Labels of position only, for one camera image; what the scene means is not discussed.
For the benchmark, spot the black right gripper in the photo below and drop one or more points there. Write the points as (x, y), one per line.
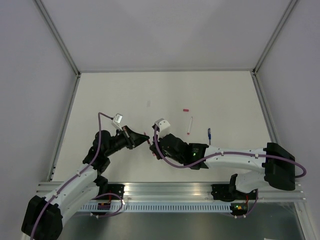
(157, 152)

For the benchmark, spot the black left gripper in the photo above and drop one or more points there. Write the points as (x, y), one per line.
(130, 135)

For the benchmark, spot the blue ballpoint pen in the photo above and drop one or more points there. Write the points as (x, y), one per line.
(209, 135)

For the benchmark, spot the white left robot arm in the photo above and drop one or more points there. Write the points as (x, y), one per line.
(46, 216)

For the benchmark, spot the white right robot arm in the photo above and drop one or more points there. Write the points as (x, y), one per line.
(270, 166)

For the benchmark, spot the white marker pen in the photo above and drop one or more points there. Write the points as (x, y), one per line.
(190, 125)

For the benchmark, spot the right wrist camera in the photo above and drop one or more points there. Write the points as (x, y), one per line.
(162, 128)

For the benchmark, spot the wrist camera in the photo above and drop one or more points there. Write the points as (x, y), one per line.
(116, 121)
(162, 128)

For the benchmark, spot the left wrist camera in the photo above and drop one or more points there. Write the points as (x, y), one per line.
(116, 121)

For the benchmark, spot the aluminium mounting rail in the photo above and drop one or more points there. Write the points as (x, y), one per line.
(196, 192)

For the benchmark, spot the perforated cable duct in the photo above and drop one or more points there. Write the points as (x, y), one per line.
(156, 207)

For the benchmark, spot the aluminium frame right post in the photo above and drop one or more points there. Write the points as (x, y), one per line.
(275, 34)

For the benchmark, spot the aluminium frame post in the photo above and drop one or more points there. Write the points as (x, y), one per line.
(56, 35)
(275, 34)

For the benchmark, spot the aluminium frame left post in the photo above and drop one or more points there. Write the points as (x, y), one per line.
(56, 35)

